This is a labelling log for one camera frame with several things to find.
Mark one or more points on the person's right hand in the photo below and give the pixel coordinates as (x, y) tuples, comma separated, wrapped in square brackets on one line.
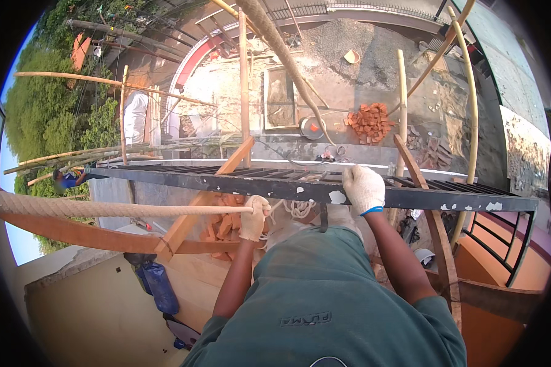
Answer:
[(363, 190)]

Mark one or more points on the person's left hand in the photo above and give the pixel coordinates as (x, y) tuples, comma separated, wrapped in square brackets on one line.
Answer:
[(251, 222)]

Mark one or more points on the person's right fingers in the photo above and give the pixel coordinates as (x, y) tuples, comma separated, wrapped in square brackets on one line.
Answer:
[(359, 172)]

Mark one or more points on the person's left fingers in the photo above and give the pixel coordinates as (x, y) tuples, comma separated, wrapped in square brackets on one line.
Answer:
[(262, 205)]

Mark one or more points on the black metal grate railing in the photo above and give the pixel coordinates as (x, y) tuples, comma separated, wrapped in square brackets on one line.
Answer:
[(266, 186)]

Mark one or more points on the pile of orange bricks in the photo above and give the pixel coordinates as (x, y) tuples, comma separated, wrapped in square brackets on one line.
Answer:
[(222, 227)]

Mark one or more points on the heap of red bricks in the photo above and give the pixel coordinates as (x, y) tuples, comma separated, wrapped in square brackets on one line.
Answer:
[(371, 121)]

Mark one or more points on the round metal basin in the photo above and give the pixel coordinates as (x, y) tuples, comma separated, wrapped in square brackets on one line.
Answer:
[(311, 128)]

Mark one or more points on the straight diagonal wooden plank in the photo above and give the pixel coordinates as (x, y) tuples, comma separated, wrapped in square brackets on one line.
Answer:
[(190, 220)]

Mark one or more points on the short upright bamboo pole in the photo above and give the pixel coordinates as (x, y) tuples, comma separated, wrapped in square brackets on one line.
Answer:
[(402, 101)]

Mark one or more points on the person's body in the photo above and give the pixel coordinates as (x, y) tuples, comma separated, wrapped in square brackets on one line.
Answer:
[(321, 293)]

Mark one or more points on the rectangular mortar trough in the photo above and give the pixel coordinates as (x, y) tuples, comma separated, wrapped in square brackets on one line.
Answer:
[(280, 98)]

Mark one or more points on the curved wooden plank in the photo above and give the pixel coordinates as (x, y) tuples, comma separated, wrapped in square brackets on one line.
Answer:
[(443, 257)]

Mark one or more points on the heap of grey gravel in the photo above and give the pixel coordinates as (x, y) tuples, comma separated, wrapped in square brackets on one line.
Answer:
[(362, 46)]

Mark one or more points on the blue plastic bag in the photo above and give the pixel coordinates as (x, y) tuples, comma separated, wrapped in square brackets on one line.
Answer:
[(158, 284)]

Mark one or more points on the long curved bamboo pole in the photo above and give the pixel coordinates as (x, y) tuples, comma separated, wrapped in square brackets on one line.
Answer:
[(472, 101)]

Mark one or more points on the slanted bamboo pole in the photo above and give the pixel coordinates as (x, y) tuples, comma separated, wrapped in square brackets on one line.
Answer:
[(434, 57)]

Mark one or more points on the thin upright bamboo pole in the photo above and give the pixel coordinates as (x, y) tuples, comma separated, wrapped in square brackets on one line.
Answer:
[(123, 119)]

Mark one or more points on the bundle of bamboo poles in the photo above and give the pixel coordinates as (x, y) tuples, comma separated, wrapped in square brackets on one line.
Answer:
[(101, 153)]

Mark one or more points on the long curved wooden beam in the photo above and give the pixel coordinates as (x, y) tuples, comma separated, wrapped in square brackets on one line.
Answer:
[(87, 234)]

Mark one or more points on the horizontal bamboo pole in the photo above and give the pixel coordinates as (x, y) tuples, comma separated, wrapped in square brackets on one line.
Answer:
[(96, 80)]

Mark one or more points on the green trees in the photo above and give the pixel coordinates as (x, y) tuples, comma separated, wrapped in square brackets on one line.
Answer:
[(50, 114)]

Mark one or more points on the upright wooden post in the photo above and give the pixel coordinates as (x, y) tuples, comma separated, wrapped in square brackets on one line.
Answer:
[(244, 87)]

